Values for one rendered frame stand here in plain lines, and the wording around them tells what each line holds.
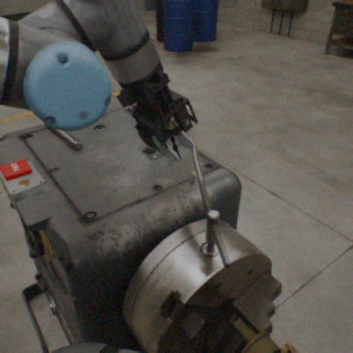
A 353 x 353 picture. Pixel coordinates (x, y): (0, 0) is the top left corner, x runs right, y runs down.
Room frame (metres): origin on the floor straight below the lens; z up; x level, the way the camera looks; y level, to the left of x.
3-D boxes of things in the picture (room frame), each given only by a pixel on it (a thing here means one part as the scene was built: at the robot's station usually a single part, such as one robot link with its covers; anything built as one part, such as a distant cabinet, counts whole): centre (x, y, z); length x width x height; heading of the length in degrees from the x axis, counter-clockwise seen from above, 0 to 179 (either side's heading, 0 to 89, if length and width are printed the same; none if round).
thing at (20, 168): (0.68, 0.38, 1.26); 0.06 x 0.06 x 0.02; 36
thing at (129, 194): (0.76, 0.19, 1.06); 0.59 x 0.48 x 0.39; 36
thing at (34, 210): (0.55, 0.28, 1.24); 0.09 x 0.08 x 0.03; 36
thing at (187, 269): (0.45, -0.06, 1.08); 0.32 x 0.09 x 0.32; 126
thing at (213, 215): (0.45, -0.06, 1.27); 0.02 x 0.02 x 0.12; 8
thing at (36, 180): (0.66, 0.37, 1.23); 0.13 x 0.08 x 0.05; 36
